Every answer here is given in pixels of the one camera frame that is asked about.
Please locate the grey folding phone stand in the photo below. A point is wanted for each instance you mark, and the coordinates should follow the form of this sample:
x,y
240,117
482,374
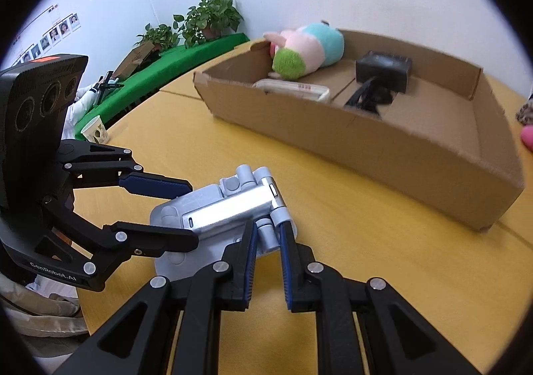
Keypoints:
x,y
233,208

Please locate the pink teal green plush toy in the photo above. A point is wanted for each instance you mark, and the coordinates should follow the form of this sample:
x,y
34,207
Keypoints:
x,y
308,48

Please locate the person's beige clothing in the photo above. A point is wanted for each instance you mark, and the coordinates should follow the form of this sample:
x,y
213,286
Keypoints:
x,y
41,316

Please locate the black charger box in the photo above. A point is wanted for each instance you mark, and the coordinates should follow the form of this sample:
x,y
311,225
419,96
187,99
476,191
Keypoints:
x,y
383,66

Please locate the cream phone case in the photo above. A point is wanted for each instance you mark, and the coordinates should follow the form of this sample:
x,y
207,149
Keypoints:
x,y
300,87

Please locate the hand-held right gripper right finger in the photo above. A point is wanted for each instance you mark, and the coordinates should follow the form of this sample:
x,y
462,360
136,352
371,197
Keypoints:
x,y
287,271

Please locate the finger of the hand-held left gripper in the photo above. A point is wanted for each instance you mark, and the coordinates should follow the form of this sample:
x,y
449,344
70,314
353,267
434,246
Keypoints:
x,y
158,185
166,239

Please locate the large potted green plant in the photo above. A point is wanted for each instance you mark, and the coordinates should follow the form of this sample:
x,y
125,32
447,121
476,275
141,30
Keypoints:
x,y
212,14

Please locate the cardboard tissue box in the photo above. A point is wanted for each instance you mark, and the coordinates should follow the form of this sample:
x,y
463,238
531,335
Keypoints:
x,y
133,60

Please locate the row of wall photos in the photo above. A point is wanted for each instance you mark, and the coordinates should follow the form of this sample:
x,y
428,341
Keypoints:
x,y
64,29

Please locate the small potted green plant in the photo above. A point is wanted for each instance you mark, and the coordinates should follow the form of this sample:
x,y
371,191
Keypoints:
x,y
158,37

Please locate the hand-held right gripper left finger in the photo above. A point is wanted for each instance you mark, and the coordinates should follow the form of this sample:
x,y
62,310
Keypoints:
x,y
250,266

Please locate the printed paper cup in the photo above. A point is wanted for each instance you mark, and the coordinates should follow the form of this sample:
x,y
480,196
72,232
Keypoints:
x,y
96,132

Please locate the shallow cardboard box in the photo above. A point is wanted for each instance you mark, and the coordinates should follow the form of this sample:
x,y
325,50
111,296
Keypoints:
x,y
374,150

